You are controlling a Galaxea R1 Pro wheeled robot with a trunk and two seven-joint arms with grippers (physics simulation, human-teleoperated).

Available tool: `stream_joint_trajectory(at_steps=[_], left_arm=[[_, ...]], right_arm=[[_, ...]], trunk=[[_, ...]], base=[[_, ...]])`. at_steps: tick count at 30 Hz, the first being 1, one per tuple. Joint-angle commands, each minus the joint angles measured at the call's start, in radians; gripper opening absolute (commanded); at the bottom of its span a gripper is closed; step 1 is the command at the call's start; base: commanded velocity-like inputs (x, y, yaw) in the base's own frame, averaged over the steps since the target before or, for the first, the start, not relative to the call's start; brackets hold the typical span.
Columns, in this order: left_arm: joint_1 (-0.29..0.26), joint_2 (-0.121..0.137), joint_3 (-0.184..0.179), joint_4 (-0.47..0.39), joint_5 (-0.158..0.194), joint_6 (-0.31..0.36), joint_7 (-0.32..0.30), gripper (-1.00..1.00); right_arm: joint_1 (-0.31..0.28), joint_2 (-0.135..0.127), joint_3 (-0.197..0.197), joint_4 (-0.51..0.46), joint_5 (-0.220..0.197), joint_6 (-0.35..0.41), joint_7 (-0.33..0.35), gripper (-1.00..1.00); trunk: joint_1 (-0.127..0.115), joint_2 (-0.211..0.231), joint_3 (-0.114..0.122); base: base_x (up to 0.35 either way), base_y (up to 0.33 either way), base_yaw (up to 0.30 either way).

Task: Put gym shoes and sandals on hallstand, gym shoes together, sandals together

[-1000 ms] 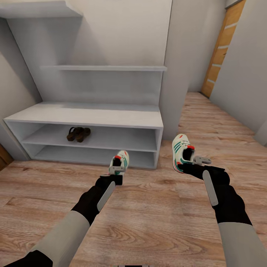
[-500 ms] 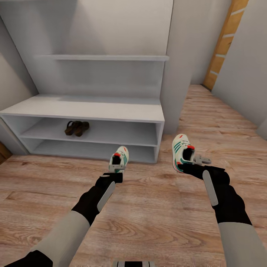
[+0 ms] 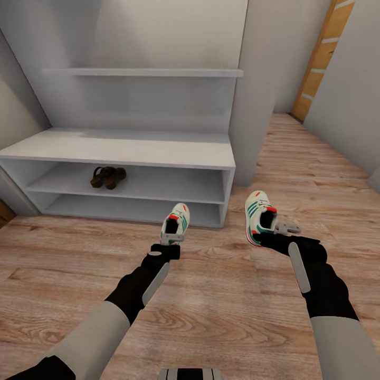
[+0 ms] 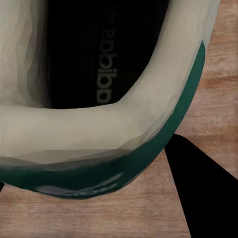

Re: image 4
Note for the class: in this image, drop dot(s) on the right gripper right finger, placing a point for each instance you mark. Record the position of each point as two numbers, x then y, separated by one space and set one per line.
207 192

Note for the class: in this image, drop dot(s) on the gym shoe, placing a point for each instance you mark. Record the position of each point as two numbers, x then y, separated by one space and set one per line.
91 91

